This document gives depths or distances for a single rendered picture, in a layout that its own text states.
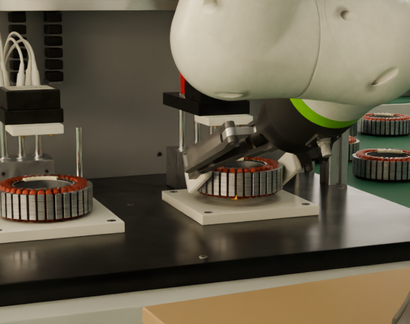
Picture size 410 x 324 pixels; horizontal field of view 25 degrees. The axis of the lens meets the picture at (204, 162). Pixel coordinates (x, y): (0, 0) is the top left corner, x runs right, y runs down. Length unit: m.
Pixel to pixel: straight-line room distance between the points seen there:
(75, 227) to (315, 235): 0.26
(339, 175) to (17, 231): 0.51
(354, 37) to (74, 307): 0.35
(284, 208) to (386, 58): 0.35
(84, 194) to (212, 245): 0.17
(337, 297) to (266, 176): 0.49
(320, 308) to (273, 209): 0.50
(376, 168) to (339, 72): 0.65
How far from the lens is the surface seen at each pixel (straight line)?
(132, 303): 0.88
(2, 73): 1.20
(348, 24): 0.81
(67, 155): 1.35
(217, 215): 1.08
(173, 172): 1.28
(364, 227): 1.08
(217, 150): 1.03
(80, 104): 1.35
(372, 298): 0.65
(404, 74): 0.84
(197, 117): 1.20
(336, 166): 1.33
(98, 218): 1.07
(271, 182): 1.13
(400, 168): 1.45
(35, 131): 1.10
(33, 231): 1.03
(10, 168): 1.21
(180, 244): 1.00
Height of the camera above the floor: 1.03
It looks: 10 degrees down
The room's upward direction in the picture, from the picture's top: straight up
